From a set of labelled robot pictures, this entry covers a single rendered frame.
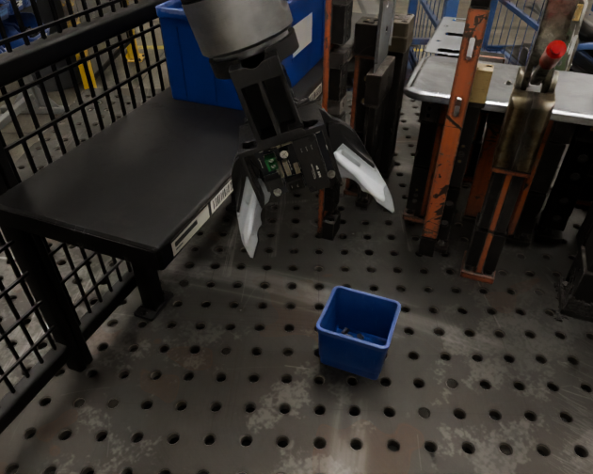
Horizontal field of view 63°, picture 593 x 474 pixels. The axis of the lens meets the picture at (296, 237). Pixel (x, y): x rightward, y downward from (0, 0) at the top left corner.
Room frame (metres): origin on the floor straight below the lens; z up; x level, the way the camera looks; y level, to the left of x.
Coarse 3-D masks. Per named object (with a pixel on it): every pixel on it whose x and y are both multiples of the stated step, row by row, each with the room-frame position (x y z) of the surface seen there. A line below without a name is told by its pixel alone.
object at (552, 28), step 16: (560, 0) 0.68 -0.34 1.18; (576, 0) 0.67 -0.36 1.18; (544, 16) 0.69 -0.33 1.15; (560, 16) 0.68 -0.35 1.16; (544, 32) 0.69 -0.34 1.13; (560, 32) 0.68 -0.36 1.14; (544, 48) 0.69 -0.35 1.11; (528, 64) 0.70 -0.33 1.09; (528, 80) 0.70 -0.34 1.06; (544, 80) 0.69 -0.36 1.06
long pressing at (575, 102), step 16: (432, 64) 0.95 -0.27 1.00; (448, 64) 0.95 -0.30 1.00; (496, 64) 0.95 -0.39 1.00; (416, 80) 0.86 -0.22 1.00; (432, 80) 0.86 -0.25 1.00; (448, 80) 0.86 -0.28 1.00; (496, 80) 0.86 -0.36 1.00; (512, 80) 0.86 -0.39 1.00; (560, 80) 0.86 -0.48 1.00; (576, 80) 0.86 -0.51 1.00; (592, 80) 0.86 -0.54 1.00; (416, 96) 0.80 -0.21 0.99; (432, 96) 0.79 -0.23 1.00; (448, 96) 0.79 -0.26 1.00; (496, 96) 0.79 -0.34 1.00; (560, 96) 0.79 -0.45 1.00; (576, 96) 0.79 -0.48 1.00; (592, 96) 0.79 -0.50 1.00; (560, 112) 0.72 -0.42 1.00; (576, 112) 0.72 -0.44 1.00; (592, 112) 0.73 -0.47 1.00
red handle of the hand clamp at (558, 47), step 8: (560, 40) 0.60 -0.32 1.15; (552, 48) 0.59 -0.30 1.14; (560, 48) 0.59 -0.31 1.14; (544, 56) 0.61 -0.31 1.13; (552, 56) 0.59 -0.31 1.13; (560, 56) 0.59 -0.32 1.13; (544, 64) 0.62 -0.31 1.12; (552, 64) 0.61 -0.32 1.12; (536, 72) 0.67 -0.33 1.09; (544, 72) 0.65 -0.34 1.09; (536, 80) 0.69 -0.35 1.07
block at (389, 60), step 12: (384, 60) 0.97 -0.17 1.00; (372, 72) 0.90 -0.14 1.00; (384, 72) 0.91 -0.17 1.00; (372, 84) 0.89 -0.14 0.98; (384, 84) 0.92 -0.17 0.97; (372, 96) 0.89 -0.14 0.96; (384, 96) 0.94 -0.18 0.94; (372, 108) 0.89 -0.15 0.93; (384, 108) 0.97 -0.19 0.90; (372, 120) 0.89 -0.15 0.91; (384, 120) 0.98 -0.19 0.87; (372, 132) 0.89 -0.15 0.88; (372, 144) 0.89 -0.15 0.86; (372, 156) 0.90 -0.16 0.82; (360, 192) 0.90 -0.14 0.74; (360, 204) 0.89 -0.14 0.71
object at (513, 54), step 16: (496, 0) 3.63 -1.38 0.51; (544, 0) 2.84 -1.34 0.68; (528, 16) 2.99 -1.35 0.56; (592, 16) 2.90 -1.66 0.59; (592, 32) 2.84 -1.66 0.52; (496, 48) 3.65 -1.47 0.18; (512, 48) 3.09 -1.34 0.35; (528, 48) 3.24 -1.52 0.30; (592, 48) 2.49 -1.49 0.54; (512, 64) 3.35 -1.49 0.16; (576, 64) 2.94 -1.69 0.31; (592, 64) 3.06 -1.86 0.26
